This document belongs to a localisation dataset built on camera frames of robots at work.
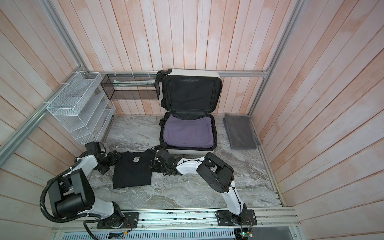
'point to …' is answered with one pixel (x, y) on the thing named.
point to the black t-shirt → (132, 169)
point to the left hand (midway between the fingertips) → (117, 162)
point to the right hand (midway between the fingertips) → (150, 168)
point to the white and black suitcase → (190, 94)
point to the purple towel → (180, 132)
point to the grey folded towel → (242, 134)
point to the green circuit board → (246, 234)
